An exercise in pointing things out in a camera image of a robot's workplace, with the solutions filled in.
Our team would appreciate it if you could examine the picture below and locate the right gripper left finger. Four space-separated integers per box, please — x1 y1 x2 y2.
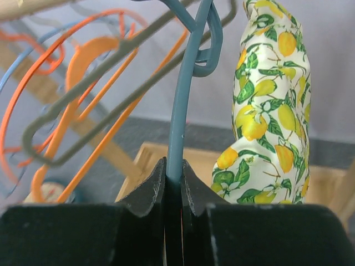
1 158 166 265

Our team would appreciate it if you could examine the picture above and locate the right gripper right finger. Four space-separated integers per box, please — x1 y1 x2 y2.
181 162 354 265

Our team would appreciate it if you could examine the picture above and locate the lemon print garment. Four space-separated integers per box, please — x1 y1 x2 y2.
211 1 311 204

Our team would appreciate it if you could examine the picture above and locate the grey hanger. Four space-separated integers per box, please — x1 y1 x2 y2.
22 0 239 168

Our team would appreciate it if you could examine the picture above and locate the light blue hanger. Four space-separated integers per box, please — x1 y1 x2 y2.
0 16 131 198

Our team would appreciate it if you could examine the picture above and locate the blue-grey hanger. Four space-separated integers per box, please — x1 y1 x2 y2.
163 0 223 185

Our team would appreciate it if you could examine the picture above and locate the teal plastic tub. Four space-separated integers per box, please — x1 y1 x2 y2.
65 189 84 203

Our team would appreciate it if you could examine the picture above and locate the floral tulip cloth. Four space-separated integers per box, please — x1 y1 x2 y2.
23 181 75 203

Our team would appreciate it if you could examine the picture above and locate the wooden clothes rack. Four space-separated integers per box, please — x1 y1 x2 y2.
1 1 354 231

